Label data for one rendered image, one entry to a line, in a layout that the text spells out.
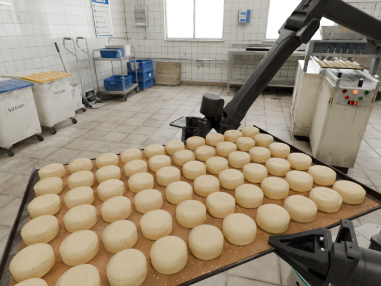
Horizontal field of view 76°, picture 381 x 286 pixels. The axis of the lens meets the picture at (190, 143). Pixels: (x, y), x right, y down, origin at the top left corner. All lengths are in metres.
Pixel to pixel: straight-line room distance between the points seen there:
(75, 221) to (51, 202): 0.08
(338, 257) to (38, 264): 0.37
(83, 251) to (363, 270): 0.36
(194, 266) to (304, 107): 2.96
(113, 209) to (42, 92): 3.21
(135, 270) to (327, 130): 2.39
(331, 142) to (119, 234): 2.41
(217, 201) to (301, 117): 2.88
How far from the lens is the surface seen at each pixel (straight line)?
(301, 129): 3.31
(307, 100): 3.21
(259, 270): 1.68
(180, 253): 0.35
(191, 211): 0.41
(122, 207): 0.44
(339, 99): 2.49
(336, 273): 0.38
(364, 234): 1.74
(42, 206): 0.50
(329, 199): 0.48
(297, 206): 0.45
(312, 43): 3.11
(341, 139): 2.65
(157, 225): 0.39
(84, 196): 0.49
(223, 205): 0.42
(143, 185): 0.49
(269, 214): 0.42
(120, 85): 5.10
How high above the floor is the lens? 1.29
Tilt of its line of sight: 25 degrees down
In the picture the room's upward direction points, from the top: straight up
